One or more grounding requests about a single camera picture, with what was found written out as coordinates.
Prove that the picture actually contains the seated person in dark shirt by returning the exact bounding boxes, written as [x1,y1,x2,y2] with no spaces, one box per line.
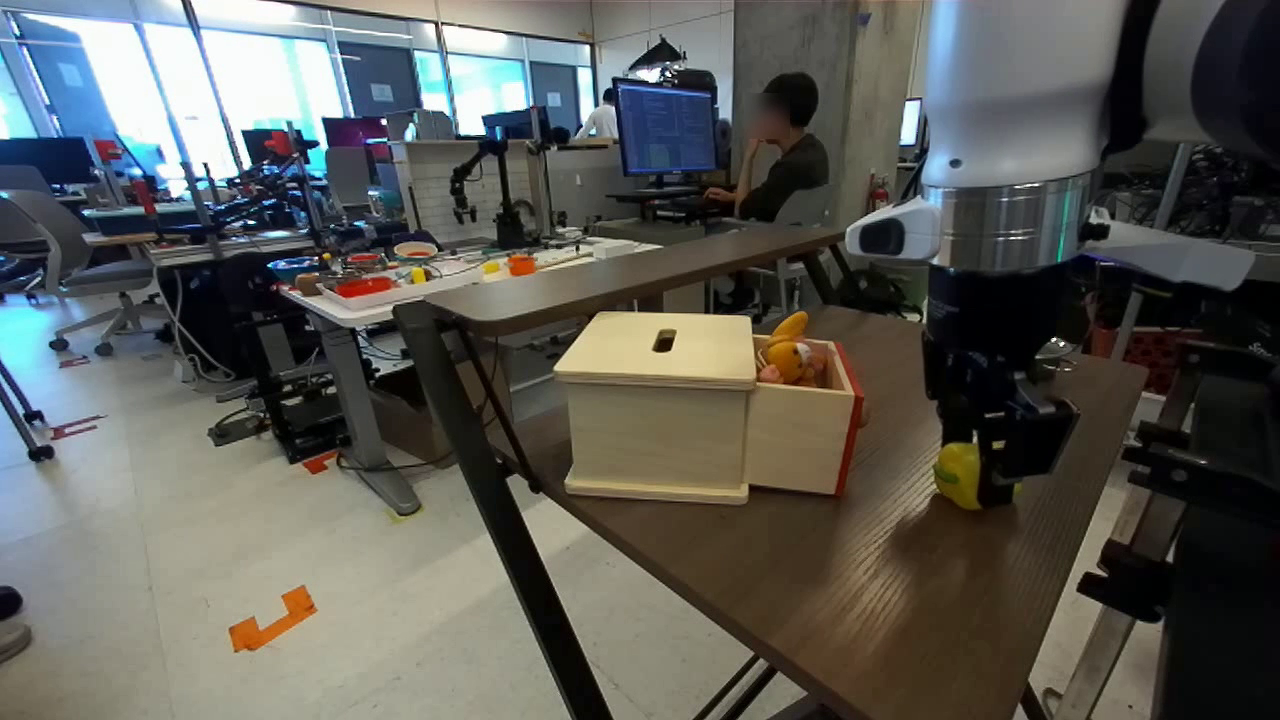
[699,67,833,227]

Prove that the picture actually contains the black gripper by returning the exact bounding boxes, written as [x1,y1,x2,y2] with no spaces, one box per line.
[921,261,1087,514]

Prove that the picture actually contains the yellow toy bell pepper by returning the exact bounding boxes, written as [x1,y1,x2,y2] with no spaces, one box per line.
[929,438,988,514]

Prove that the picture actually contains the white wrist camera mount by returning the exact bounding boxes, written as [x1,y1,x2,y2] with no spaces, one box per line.
[840,195,1260,296]

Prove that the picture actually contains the orange plush toy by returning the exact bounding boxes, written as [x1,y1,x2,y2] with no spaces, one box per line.
[755,307,838,392]

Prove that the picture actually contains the cream drawer with orange front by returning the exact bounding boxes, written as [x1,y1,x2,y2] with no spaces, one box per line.
[745,337,873,500]

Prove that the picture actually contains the red tray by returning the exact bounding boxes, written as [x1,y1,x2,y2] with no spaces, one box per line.
[332,274,399,302]

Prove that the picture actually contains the standing person in white shirt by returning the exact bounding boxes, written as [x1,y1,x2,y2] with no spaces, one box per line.
[579,86,625,146]

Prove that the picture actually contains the black robot stand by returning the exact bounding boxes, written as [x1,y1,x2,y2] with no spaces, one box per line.
[1075,332,1280,720]

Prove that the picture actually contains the black desk lamp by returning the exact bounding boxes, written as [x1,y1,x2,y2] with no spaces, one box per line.
[629,35,691,75]

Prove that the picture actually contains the orange floor tape mark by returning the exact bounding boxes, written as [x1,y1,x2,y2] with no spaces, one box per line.
[225,585,321,656]

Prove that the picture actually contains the dark wood folding table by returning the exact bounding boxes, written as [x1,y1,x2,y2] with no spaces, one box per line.
[394,220,854,720]

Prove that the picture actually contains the cream wooden slotted box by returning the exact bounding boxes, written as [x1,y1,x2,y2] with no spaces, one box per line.
[553,307,762,508]

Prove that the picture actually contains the computer monitor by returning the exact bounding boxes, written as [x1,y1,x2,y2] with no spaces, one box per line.
[610,75,725,187]

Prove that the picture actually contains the white work table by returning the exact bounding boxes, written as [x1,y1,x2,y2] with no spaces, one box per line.
[277,234,664,522]

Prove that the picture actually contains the grey office chair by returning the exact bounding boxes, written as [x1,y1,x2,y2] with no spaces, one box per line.
[0,162,173,359]

